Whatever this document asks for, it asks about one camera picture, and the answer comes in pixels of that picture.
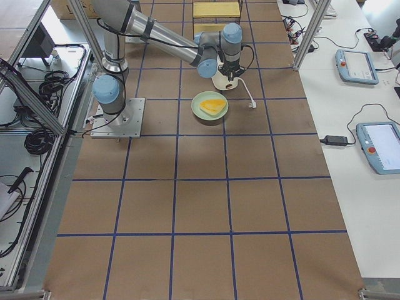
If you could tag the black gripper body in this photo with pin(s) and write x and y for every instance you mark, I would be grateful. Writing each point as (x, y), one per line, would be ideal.
(230, 69)

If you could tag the cream white toaster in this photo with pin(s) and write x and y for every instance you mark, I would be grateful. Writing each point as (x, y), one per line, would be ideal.
(221, 82)

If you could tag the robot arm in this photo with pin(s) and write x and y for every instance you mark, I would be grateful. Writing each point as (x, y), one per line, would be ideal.
(215, 54)

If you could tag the green plate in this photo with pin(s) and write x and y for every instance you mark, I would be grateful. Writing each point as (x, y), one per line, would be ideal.
(204, 96)

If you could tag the toast slice on plate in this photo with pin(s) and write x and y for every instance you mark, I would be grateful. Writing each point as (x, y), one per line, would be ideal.
(212, 107)

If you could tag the black power adapter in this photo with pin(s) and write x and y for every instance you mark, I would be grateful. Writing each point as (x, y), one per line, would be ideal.
(336, 141)

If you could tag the upper blue teach pendant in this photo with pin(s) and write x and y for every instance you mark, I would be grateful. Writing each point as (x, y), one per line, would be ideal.
(356, 67)

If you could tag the blue teach pendant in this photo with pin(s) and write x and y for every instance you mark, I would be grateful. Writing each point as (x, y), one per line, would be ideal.
(356, 67)
(380, 143)

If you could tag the lower blue teach pendant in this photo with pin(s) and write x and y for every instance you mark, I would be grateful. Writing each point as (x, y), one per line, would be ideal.
(380, 143)

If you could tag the black box on floor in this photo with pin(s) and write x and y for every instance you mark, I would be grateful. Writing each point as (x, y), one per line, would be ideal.
(40, 46)

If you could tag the black handheld tool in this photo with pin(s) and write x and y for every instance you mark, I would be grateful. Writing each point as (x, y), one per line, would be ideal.
(19, 179)

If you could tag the wooden wire shelf rack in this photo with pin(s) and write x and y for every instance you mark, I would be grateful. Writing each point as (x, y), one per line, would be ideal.
(214, 15)

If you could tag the aluminium frame post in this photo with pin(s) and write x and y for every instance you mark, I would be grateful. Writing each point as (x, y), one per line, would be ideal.
(311, 30)

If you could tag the aluminium frame left rail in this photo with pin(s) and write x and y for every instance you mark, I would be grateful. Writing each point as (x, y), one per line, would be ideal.
(40, 108)

